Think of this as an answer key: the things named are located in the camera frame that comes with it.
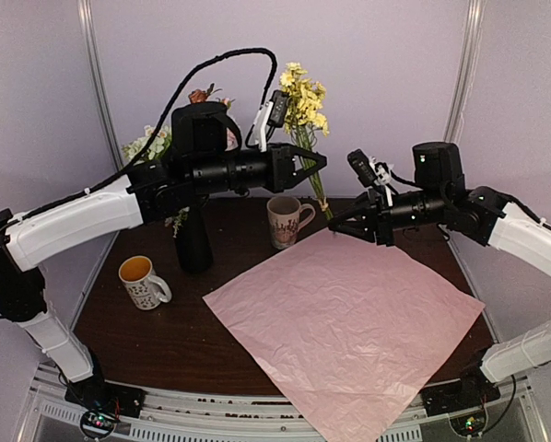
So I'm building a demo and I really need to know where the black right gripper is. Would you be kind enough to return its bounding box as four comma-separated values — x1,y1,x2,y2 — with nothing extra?
328,184,449,247

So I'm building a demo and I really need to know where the yellow small flower bunch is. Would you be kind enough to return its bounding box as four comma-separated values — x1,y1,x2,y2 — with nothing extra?
277,62,334,221

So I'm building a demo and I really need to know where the pink rose stem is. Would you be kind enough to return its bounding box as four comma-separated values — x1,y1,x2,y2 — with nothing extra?
217,98,239,151

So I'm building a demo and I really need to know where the pink tissue wrapping sheet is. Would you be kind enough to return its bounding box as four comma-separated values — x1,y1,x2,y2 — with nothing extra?
205,230,484,441

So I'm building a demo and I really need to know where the orange brown flower stem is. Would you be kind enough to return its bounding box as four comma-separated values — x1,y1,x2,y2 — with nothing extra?
188,83,220,104

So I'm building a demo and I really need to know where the blue white hydrangea bunch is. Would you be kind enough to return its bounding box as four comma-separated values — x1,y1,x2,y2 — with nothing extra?
164,207,190,238

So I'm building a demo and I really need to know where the white green hydrangea bunch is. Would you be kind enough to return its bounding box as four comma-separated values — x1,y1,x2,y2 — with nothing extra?
121,123,173,165

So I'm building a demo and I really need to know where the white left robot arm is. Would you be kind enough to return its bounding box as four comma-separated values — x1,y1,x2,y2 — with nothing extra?
0,101,327,409

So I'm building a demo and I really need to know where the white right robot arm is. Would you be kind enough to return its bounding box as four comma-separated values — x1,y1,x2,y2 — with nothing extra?
328,142,551,407

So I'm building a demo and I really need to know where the black tall vase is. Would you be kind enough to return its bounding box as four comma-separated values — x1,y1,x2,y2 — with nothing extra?
174,206,214,274

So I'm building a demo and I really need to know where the cream printed mug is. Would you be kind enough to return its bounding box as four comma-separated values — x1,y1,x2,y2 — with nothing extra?
266,196,316,250

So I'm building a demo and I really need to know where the floral mug yellow inside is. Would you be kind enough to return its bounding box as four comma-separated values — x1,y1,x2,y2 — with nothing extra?
118,255,172,311

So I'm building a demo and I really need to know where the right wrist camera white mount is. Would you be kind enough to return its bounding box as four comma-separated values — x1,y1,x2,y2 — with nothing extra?
347,149,397,207

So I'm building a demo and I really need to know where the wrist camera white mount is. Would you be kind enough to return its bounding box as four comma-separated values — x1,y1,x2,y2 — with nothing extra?
347,149,397,207
245,90,289,152

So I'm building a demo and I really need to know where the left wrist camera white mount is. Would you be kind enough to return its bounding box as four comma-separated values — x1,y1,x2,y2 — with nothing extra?
245,90,289,152

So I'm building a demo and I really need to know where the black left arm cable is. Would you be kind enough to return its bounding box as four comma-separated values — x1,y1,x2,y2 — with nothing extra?
0,46,279,319

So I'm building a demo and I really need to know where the right aluminium frame post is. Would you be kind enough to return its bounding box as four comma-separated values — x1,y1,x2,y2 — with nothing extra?
441,0,486,144

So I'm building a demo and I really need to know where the aluminium frame post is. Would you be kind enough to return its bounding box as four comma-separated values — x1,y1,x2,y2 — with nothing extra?
441,0,486,144
76,0,136,208

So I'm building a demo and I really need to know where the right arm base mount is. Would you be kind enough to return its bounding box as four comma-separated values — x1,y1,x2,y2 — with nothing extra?
420,351,510,440

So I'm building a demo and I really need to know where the left aluminium frame post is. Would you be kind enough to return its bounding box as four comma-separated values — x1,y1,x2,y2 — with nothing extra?
76,0,136,208

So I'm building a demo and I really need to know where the white vented front rail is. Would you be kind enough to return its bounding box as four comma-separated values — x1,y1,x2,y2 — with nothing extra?
14,364,549,441

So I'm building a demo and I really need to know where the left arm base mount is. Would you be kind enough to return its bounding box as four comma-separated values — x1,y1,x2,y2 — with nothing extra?
58,358,146,441

